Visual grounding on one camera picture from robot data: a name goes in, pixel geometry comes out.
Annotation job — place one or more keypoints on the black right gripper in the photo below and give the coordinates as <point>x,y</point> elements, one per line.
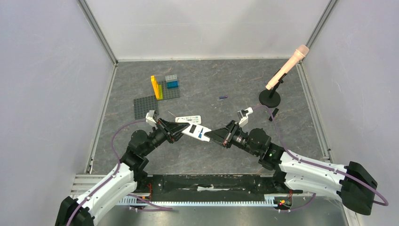
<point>231,134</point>

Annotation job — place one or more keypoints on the white remote with buttons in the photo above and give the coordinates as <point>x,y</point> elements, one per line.
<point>193,119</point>

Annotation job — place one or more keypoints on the grey baseplate with bricks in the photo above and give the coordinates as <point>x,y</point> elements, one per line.
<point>169,93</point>

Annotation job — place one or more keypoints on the black microphone stand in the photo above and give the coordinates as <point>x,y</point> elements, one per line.
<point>270,98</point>

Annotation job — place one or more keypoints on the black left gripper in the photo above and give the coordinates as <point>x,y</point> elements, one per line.
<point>171,130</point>

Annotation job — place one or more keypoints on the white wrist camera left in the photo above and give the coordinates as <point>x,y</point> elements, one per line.
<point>151,117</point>

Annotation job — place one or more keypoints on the small black block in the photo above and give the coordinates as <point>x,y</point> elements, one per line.
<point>273,114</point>

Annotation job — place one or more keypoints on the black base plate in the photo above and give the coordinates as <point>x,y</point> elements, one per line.
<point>210,187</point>

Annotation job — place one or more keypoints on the grey brick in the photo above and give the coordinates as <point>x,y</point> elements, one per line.
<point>171,78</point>

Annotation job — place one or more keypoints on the aluminium frame rail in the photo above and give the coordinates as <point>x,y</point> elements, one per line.
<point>84,5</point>

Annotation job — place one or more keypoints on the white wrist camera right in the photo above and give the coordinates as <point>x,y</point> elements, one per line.
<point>243,115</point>

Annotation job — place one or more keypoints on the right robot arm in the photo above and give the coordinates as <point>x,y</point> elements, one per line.
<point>350,184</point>

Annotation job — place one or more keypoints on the dark grey brick baseplate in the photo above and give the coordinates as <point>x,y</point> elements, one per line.
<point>143,105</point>

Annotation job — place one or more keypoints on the yellow brick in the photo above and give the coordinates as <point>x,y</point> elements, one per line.
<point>155,87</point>

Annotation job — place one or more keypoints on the white cable duct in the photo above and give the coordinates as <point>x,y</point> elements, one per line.
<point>267,202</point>

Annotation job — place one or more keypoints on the white remote control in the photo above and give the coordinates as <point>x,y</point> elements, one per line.
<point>193,131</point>

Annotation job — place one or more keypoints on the blue brick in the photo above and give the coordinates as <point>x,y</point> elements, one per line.
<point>172,84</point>

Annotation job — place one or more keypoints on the green brick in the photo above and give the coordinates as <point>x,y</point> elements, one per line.
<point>160,92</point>

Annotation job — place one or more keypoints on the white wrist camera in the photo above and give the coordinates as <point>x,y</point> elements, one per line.
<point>243,115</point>
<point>151,117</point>

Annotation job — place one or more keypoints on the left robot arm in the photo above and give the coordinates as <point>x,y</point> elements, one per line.
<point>90,207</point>

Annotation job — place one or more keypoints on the pink toy microphone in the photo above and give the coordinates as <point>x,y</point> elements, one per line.
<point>298,55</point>

